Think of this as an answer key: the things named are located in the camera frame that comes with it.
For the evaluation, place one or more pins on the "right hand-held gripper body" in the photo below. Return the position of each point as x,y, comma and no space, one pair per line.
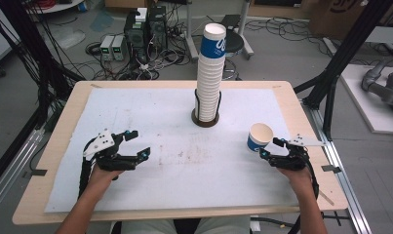
291,159

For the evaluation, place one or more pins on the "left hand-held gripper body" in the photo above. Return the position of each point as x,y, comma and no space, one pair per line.
103,143

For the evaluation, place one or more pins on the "blue and white paper cup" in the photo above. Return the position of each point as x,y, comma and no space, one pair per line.
259,138

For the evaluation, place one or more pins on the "stack of paper cups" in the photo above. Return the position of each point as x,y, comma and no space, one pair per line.
212,74

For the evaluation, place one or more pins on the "person's right hand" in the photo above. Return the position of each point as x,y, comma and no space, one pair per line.
296,178

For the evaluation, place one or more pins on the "person's left hand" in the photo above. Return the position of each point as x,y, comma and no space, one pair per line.
103,177

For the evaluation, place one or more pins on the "white foam mat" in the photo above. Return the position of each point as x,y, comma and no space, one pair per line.
171,182

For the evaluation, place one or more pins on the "black tape strip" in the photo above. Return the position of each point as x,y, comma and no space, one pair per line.
38,172
330,168

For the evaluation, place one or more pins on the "person's legs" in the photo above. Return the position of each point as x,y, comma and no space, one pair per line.
145,227

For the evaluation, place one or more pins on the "grey bench power supply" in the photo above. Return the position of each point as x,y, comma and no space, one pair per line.
106,48
118,47

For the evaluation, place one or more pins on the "wooden table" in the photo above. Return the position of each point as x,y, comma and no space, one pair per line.
34,201

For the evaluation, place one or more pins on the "white floor platform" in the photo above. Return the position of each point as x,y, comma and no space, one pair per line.
363,104

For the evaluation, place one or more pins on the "black computer tower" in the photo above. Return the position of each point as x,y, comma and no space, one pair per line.
135,34
157,27

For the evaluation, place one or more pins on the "black round stool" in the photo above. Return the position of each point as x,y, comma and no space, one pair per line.
235,42

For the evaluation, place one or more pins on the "small white box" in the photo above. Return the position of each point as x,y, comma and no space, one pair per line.
141,14

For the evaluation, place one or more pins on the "black flat device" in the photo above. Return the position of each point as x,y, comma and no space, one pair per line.
230,21

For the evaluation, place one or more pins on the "cardboard box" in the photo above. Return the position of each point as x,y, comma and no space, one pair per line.
334,19

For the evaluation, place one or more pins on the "white round table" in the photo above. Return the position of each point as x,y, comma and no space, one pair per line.
59,6

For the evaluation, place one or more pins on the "aluminium rail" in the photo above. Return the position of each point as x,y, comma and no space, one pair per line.
343,182
12,169

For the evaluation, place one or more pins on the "black metal frame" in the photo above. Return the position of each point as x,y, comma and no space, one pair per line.
346,45
25,48

